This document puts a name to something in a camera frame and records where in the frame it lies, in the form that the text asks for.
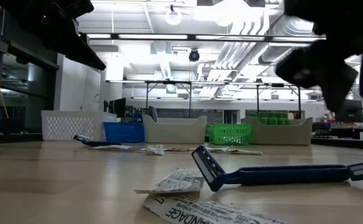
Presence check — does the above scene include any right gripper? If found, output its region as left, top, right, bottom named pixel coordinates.
left=276, top=0, right=363, bottom=113

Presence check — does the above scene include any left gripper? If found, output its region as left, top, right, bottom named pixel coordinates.
left=40, top=0, right=106, bottom=70

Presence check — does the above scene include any black computer monitor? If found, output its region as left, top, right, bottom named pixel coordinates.
left=108, top=97, right=127, bottom=118
left=335, top=98, right=363, bottom=124

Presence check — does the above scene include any white perforated plastic basket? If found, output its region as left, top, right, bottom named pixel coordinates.
left=40, top=110, right=119, bottom=141

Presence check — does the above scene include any blue plastic basket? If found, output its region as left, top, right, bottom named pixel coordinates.
left=102, top=121, right=145, bottom=144

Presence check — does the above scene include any white plastic bin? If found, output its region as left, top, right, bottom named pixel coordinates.
left=142, top=114, right=208, bottom=144
left=240, top=116, right=314, bottom=146

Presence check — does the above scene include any round ceiling lamp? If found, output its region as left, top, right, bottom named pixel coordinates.
left=164, top=4, right=183, bottom=26

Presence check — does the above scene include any long ceiling light bar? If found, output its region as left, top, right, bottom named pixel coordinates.
left=86, top=32, right=327, bottom=44

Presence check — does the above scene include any green plastic basket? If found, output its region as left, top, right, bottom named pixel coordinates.
left=207, top=123, right=252, bottom=146

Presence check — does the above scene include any black metal rack frame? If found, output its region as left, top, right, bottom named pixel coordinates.
left=255, top=82, right=303, bottom=119
left=145, top=80, right=193, bottom=119

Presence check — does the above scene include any black ceiling camera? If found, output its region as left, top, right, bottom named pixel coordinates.
left=188, top=49, right=200, bottom=63

